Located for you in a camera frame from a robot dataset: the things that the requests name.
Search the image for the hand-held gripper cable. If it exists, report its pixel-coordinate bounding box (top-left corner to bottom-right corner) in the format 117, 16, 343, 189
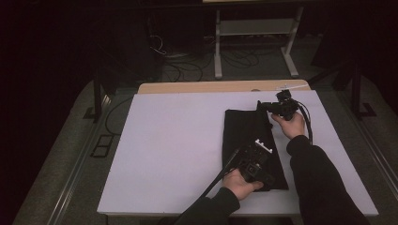
175, 147, 242, 225
296, 100, 314, 146

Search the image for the white table mat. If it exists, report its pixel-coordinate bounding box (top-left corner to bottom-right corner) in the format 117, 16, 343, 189
97, 90, 379, 218

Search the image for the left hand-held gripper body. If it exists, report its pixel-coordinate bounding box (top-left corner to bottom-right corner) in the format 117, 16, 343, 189
236, 139, 277, 192

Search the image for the right hand-held gripper cable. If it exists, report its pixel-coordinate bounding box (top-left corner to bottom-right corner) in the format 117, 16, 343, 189
296, 100, 314, 146

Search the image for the thin black floor cable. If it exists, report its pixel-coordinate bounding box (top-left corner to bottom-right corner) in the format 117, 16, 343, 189
104, 97, 135, 137

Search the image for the black floor cable bundle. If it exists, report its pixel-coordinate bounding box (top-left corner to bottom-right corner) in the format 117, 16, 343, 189
220, 46, 262, 69
162, 52, 206, 83

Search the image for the aluminium floor rail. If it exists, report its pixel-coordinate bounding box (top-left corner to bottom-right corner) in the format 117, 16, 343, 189
337, 90, 398, 203
46, 93, 112, 225

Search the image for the white metal stand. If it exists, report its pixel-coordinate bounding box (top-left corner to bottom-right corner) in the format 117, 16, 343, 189
214, 6, 305, 79

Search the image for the person's left hand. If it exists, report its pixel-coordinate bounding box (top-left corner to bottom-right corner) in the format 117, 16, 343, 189
222, 168, 265, 202

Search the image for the left hand-held gripper cable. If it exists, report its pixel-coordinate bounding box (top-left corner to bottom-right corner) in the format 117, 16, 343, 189
175, 147, 242, 225

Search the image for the person's right hand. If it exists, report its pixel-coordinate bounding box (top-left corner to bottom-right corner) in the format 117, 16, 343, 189
270, 111, 306, 141

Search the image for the black tank top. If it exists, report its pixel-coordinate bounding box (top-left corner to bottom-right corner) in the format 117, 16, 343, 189
222, 103, 289, 192

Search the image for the black metal stand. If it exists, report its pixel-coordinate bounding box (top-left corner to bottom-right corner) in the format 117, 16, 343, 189
308, 60, 378, 120
83, 69, 113, 122

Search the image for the thin white cable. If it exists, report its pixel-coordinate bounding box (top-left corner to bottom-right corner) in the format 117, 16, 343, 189
149, 34, 167, 56

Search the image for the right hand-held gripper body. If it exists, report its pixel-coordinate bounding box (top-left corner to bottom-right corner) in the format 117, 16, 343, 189
266, 82, 310, 122

